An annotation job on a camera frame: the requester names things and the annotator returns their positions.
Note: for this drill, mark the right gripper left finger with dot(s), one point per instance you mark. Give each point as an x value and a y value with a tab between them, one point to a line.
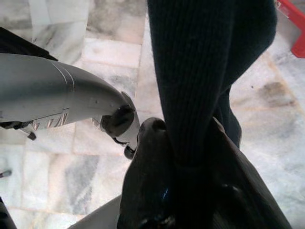
147	179

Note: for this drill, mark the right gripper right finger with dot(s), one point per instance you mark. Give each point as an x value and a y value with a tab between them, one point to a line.
247	190

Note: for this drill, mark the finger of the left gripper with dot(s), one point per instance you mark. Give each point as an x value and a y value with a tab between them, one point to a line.
129	152

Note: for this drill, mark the red plastic stool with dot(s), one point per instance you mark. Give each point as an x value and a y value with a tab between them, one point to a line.
295	28

